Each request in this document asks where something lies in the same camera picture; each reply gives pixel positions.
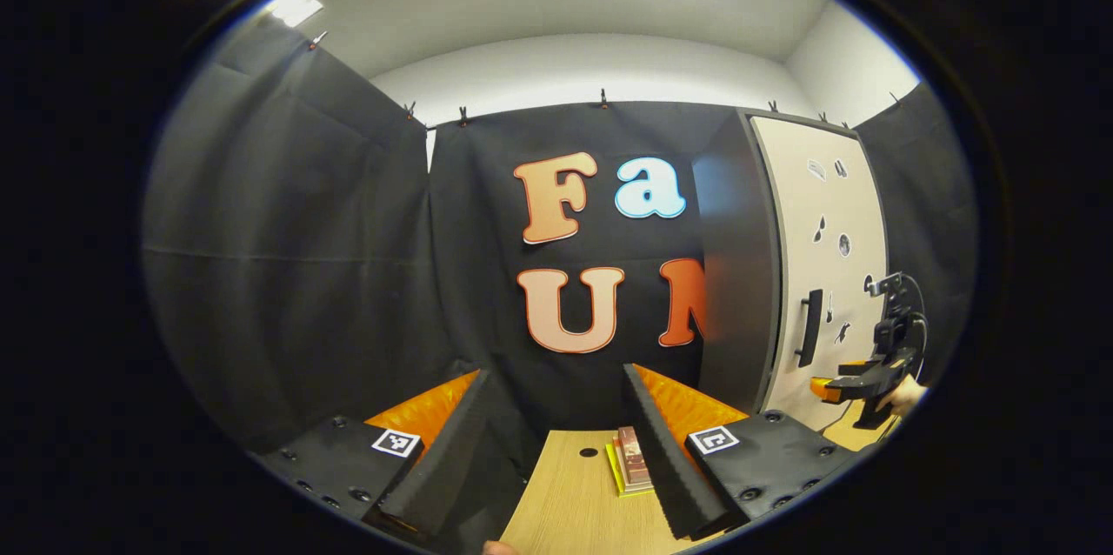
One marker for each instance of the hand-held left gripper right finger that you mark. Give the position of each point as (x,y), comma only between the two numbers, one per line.
(661,451)

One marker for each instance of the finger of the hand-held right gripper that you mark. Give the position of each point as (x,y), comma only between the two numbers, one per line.
(856,385)

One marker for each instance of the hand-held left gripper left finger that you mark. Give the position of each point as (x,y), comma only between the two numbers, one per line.
(452,451)

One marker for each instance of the beige cabinet door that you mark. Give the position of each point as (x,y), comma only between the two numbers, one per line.
(796,190)

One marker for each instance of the stack of books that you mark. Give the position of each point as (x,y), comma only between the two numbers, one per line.
(630,455)

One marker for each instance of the black backdrop cloth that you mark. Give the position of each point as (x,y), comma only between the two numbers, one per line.
(304,233)

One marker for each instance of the ceiling light panel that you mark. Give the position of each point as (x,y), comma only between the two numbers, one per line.
(294,7)

